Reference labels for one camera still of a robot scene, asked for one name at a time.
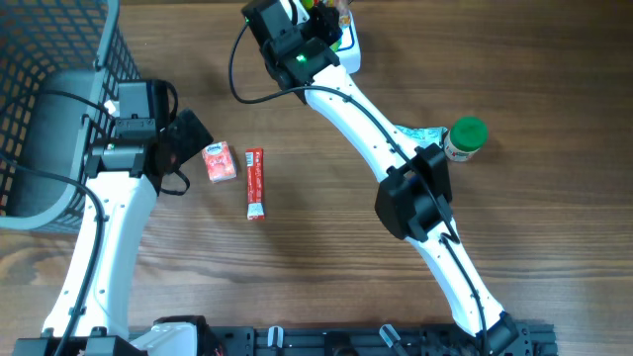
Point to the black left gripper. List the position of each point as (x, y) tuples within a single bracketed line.
[(193, 136)]

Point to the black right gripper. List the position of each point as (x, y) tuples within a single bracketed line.
[(330, 29)]

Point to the red stick sachet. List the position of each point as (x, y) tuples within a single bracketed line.
[(255, 184)]

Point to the light teal tissue packet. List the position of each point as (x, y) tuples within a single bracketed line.
[(425, 137)]

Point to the green-lid seasoning jar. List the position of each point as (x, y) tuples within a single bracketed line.
[(466, 137)]

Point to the green clear snack bag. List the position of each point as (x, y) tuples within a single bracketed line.
[(344, 17)]

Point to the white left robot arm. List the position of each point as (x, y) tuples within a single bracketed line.
[(125, 170)]

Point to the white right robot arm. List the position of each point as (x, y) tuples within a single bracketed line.
[(311, 49)]

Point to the white barcode scanner box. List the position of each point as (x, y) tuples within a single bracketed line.
[(349, 51)]

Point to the red tissue pack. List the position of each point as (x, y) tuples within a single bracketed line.
[(219, 162)]

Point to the grey plastic mesh basket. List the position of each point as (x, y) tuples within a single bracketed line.
[(60, 61)]

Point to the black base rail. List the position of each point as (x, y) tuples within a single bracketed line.
[(426, 340)]

